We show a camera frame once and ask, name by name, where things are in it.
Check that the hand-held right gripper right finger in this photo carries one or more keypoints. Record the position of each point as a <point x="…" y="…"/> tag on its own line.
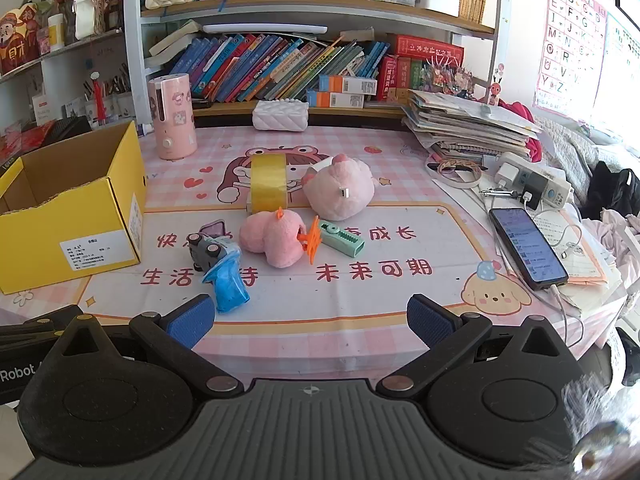
<point x="430" y="322"/>

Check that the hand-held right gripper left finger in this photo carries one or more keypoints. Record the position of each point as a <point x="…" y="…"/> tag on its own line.
<point x="192" y="317"/>

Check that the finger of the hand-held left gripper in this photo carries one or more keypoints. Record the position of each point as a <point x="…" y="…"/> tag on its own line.
<point x="40" y="322"/>

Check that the blue plastic toy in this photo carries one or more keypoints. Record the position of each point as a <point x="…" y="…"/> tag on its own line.
<point x="230" y="287"/>

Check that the grey toy car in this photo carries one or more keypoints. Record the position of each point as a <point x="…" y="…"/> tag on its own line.
<point x="207" y="252"/>

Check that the small pink plush toy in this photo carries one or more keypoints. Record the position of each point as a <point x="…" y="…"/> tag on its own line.
<point x="272" y="237"/>

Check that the green crocodile stapler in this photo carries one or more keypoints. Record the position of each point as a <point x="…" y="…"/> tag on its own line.
<point x="342" y="241"/>

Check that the yellow cardboard box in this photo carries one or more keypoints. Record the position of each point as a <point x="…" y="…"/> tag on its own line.
<point x="100" y="210"/>

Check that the yellow tape roll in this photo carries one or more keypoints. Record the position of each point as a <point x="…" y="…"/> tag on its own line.
<point x="269" y="185"/>

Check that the large pink plush toy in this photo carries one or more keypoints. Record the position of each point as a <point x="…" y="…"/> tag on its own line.
<point x="340" y="192"/>

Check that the black smartphone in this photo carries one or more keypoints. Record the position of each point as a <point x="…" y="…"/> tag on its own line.
<point x="527" y="247"/>

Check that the pink cartoon desk mat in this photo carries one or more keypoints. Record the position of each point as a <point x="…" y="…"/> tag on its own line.
<point x="400" y="180"/>

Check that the metal clip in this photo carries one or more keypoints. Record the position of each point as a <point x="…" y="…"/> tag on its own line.
<point x="497" y="192"/>

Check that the white charger plug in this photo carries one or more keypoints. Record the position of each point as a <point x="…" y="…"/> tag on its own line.
<point x="507" y="175"/>

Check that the loose paper sheets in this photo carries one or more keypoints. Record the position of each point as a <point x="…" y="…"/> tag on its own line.
<point x="585" y="255"/>

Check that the black charger plug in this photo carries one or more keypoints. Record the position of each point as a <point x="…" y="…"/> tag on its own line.
<point x="536" y="187"/>

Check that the red paper packets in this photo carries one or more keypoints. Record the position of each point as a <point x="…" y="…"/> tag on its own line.
<point x="20" y="142"/>

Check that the white power strip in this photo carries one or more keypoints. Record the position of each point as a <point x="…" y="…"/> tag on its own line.
<point x="555" y="190"/>

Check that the black box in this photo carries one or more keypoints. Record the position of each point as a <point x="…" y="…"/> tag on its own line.
<point x="65" y="130"/>

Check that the pink cylindrical humidifier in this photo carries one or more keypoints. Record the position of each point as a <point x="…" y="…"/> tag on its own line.
<point x="172" y="120"/>

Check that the stack of papers and notebooks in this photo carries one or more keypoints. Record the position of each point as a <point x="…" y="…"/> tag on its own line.
<point x="470" y="125"/>

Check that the pale pink clothing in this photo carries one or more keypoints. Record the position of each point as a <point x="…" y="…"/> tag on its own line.
<point x="622" y="245"/>

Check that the white quilted purse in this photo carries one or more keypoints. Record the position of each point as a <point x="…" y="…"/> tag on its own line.
<point x="280" y="117"/>

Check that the black cloth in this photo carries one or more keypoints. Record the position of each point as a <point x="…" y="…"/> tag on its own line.
<point x="612" y="190"/>

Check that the red cloth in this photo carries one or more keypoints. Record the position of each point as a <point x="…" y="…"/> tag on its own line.
<point x="520" y="110"/>

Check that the clear pen cup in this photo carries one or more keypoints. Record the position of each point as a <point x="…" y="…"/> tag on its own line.
<point x="107" y="100"/>

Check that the small reindeer figure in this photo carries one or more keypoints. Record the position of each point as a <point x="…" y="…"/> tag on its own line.
<point x="495" y="92"/>

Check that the orange and white box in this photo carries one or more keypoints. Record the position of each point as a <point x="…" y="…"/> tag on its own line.
<point x="335" y="100"/>
<point x="350" y="85"/>

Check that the colourful decorative ornament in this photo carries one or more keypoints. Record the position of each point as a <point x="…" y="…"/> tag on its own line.
<point x="447" y="77"/>

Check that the red dictionaries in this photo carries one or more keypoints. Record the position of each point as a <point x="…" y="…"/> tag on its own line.
<point x="397" y="77"/>

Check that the row of leaning books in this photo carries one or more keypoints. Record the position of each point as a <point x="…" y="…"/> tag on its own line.
<point x="280" y="67"/>

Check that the thick flat-lying book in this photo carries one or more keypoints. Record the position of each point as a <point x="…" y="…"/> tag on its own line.
<point x="175" y="40"/>

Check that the red fortune god figure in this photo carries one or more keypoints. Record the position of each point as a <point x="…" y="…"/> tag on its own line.
<point x="17" y="42"/>

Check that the white bookshelf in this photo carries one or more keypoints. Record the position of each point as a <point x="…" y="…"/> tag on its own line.
<point x="132" y="35"/>

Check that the white cup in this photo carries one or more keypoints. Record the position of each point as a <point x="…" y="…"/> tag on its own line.
<point x="56" y="32"/>

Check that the white cloth pouch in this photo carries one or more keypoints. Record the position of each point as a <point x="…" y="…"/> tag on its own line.
<point x="89" y="10"/>

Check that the alphabet wall poster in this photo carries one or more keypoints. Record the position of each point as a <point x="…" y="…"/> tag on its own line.
<point x="570" y="45"/>

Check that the white wall poster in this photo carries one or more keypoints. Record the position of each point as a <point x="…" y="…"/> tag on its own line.
<point x="622" y="60"/>

